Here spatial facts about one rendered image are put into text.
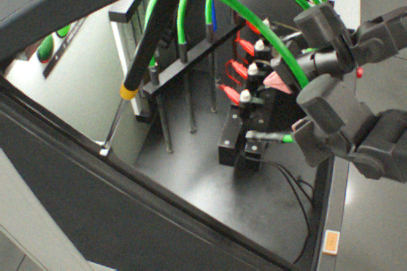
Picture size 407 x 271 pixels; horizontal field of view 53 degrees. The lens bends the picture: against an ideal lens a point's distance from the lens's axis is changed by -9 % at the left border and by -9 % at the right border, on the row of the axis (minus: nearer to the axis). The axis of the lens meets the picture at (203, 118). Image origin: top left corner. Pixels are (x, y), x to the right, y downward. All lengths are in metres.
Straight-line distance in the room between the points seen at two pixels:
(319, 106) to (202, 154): 0.67
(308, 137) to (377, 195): 1.51
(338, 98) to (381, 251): 1.54
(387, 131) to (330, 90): 0.09
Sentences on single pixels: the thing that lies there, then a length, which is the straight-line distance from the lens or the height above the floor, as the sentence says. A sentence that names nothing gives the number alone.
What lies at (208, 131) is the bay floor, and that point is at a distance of 1.23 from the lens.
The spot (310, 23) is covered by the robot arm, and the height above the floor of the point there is 1.35.
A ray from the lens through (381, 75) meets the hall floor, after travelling 2.67.
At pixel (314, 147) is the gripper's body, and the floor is 1.26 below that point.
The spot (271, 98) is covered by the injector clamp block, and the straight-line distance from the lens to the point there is 1.10.
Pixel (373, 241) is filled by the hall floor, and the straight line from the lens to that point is 2.05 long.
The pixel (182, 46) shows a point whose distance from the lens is 0.98.
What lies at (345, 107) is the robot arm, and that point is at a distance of 0.56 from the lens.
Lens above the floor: 1.81
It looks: 52 degrees down
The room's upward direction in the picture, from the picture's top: 5 degrees counter-clockwise
